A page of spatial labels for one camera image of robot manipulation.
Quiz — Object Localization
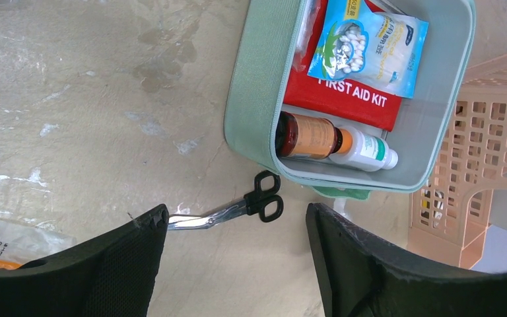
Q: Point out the black handled scissors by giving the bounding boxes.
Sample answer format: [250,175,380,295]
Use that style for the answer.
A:
[168,170,284,230]

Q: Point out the white bottle green label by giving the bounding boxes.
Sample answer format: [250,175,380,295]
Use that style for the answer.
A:
[329,125,399,172]

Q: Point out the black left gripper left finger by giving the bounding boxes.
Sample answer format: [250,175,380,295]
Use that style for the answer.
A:
[0,205,169,316]

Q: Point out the bandage box in bag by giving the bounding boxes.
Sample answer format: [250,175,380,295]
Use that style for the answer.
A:
[0,220,77,270]

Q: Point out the red first aid pouch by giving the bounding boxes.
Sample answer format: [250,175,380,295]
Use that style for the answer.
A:
[284,1,403,131]

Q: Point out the mint green open case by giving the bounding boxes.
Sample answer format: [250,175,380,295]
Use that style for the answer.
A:
[224,0,477,199]

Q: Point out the brown glass medicine bottle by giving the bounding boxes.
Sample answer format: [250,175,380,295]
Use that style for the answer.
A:
[275,112,353,160]

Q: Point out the peach plastic file organizer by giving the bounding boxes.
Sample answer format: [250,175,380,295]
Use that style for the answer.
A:
[407,54,507,269]

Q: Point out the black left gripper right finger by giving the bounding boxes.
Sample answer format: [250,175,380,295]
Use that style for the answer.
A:
[306,203,507,316]

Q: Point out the small white blue tube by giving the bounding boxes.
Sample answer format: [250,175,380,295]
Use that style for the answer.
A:
[292,0,321,71]

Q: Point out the blue wet wipes packet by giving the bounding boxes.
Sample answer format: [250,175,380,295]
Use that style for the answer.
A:
[308,0,428,98]

